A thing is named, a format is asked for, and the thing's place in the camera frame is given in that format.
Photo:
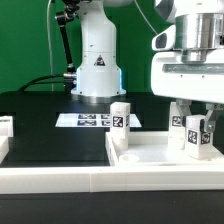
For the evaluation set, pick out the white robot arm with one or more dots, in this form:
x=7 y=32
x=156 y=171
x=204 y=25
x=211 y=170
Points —
x=197 y=27

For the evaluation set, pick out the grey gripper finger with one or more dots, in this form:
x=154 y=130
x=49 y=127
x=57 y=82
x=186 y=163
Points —
x=183 y=107
x=208 y=123

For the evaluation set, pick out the white marker sheet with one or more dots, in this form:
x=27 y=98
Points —
x=90 y=120

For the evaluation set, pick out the white square tabletop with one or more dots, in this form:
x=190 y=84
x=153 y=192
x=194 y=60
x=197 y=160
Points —
x=151 y=149

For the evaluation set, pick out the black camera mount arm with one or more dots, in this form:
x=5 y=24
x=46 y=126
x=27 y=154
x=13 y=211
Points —
x=62 y=18

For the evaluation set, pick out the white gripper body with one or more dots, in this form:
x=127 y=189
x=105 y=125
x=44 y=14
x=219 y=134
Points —
x=193 y=81

